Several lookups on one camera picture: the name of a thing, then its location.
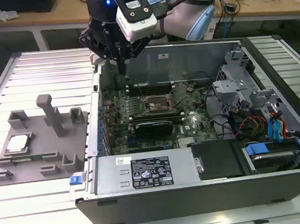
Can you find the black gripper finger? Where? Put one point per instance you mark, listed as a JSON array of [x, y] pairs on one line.
[[97, 43], [139, 46]]

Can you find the thin metal locking lever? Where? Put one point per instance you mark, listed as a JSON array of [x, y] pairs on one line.
[[142, 92], [182, 97]]

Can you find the silver CPU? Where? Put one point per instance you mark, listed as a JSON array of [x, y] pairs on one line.
[[17, 143]]

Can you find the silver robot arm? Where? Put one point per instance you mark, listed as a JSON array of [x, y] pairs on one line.
[[176, 19]]

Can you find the black RAM slot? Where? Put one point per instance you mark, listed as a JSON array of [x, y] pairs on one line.
[[159, 92], [158, 89], [177, 118], [158, 83], [177, 112], [177, 115], [158, 86]]

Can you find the wooden workbench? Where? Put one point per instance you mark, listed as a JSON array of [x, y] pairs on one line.
[[54, 15]]

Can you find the round coin battery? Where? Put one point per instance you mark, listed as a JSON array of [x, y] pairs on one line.
[[190, 88]]

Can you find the green motherboard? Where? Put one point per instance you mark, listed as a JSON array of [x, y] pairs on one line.
[[196, 105]]

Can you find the large black box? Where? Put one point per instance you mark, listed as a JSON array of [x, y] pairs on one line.
[[14, 4]]

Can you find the black graphics card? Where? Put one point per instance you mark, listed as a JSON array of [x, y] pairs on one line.
[[154, 129]]

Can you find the crumpled clear plastic bag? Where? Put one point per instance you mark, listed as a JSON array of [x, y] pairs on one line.
[[4, 14]]

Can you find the small electronic module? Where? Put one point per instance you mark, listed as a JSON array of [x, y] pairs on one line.
[[230, 7]]

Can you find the silver metal drive cage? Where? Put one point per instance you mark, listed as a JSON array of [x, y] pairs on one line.
[[231, 87]]

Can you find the silver chipset heatsink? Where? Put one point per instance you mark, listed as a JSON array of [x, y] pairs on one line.
[[184, 142]]

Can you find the grey parts rack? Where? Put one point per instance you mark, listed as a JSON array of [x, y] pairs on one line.
[[38, 152]]

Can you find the black rating label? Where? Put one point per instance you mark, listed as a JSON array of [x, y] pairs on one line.
[[152, 172]]

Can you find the silver power supply unit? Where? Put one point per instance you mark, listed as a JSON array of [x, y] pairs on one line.
[[110, 174]]

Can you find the black plastic cover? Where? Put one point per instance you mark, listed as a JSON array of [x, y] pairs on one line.
[[216, 158]]

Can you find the green RAM stick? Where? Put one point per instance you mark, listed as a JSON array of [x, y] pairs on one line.
[[26, 159]]

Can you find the blue plastic case latch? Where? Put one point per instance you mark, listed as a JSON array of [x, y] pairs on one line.
[[75, 180]]

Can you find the black open PC case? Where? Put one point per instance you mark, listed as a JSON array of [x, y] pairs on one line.
[[173, 206]]

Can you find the hard disk in blue carrier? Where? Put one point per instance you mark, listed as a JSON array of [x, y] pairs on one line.
[[273, 160]]

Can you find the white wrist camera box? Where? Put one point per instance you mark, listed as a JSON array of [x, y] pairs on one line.
[[138, 27]]

